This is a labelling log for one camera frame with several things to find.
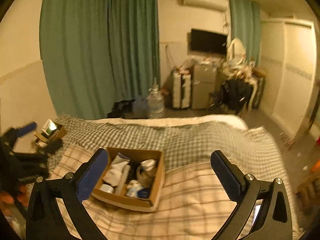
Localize narrow green curtain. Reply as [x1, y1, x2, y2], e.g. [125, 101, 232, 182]
[228, 0, 262, 68]

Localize white socks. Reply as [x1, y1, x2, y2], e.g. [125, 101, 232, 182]
[102, 152, 131, 188]

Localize oval vanity mirror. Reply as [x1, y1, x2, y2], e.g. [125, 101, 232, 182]
[226, 38, 247, 66]

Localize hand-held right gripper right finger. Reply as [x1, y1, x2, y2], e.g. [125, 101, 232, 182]
[210, 150, 293, 240]

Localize blue white patterned pouch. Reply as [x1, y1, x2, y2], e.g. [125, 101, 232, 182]
[126, 180, 144, 197]

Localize wide green curtain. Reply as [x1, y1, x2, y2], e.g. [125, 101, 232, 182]
[39, 0, 161, 120]

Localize person's left hand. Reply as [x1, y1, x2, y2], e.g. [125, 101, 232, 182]
[0, 190, 28, 207]

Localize wooden stool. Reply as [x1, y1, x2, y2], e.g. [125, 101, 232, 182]
[296, 160, 320, 212]

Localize green checked duvet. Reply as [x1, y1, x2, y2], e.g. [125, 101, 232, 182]
[47, 114, 300, 233]

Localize black bag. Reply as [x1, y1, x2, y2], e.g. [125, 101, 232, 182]
[111, 100, 137, 118]

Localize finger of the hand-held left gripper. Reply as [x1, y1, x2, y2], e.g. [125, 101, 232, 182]
[12, 139, 63, 162]
[0, 121, 38, 153]

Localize white dressing table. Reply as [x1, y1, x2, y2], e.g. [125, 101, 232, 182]
[216, 64, 258, 111]

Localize white louvred wardrobe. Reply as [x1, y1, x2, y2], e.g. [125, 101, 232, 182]
[260, 17, 316, 142]

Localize brown cardboard box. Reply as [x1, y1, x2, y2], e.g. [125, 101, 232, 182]
[91, 147, 165, 213]

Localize white air conditioner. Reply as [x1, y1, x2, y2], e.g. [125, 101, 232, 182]
[181, 0, 229, 12]

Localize brown suitcase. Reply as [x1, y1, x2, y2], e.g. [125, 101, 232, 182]
[252, 67, 267, 109]

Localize white suitcase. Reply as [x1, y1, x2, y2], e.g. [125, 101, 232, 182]
[172, 71, 192, 109]

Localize blue plastic bag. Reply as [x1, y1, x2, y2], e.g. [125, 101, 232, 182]
[132, 97, 149, 118]

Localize beige plaid blanket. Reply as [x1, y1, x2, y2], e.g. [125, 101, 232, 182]
[47, 144, 253, 240]

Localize large clear water jug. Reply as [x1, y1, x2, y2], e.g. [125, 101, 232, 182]
[147, 87, 165, 118]

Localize small printed cardboard box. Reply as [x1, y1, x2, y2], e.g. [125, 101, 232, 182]
[34, 120, 67, 147]

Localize silver refrigerator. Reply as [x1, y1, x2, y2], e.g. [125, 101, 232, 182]
[191, 62, 217, 109]

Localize green white carton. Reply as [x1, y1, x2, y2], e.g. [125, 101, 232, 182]
[41, 120, 58, 136]

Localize black wall television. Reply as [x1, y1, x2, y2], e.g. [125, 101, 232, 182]
[190, 28, 228, 55]

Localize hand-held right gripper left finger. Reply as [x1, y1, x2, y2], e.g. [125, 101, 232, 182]
[25, 148, 109, 240]

